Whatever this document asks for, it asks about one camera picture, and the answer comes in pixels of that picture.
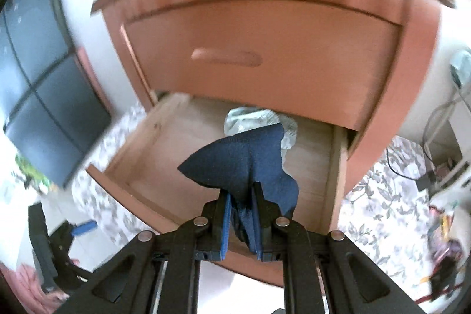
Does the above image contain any navy blue garment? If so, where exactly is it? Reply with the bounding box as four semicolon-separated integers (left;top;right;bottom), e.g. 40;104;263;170
178;124;299;253

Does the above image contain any mint lace underwear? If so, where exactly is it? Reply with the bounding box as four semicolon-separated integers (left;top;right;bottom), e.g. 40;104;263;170
223;107;298;162

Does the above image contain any floral bed sheet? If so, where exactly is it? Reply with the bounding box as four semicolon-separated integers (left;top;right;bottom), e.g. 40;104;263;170
71;105;430;297

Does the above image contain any colourful toy pile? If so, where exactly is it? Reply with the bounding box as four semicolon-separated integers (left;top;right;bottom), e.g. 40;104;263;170
427;188;470;300

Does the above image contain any dark blue cabinet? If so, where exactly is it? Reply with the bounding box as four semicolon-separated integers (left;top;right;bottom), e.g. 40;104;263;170
1;0;112;187

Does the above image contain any white dollhouse shelf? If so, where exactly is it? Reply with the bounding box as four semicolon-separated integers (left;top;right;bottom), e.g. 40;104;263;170
422;48;470;189

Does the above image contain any pink foam mat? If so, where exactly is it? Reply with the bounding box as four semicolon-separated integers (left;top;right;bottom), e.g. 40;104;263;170
76;47;114;115

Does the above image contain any wooden nightstand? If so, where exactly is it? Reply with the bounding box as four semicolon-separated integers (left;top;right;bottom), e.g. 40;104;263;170
90;0;457;197

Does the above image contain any black power cable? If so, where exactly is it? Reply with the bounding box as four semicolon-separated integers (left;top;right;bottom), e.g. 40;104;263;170
384;92;471;186

